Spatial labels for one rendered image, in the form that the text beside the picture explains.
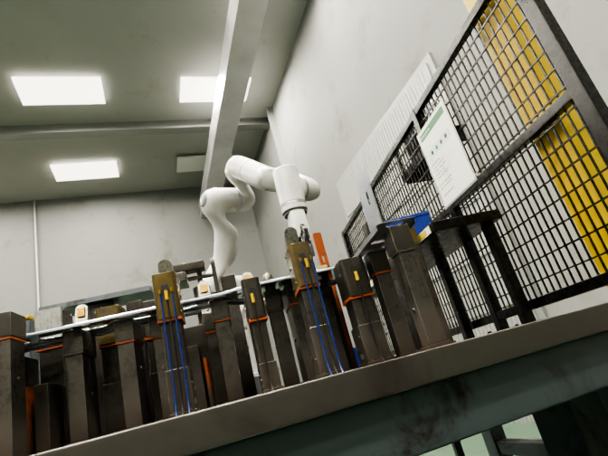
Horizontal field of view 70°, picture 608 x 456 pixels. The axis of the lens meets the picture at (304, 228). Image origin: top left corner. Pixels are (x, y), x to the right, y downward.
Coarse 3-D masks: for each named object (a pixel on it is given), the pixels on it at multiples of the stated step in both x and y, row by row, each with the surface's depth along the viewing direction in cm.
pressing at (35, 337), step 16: (320, 272) 131; (240, 288) 121; (192, 304) 127; (208, 304) 133; (240, 304) 139; (96, 320) 114; (112, 320) 122; (144, 320) 131; (32, 336) 116; (48, 336) 119; (96, 336) 130
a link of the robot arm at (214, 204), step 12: (204, 192) 172; (216, 192) 171; (228, 192) 174; (204, 204) 170; (216, 204) 170; (228, 204) 173; (216, 216) 171; (216, 228) 175; (228, 228) 175; (216, 240) 177; (228, 240) 176; (216, 252) 178; (228, 252) 177; (216, 264) 177; (228, 264) 178
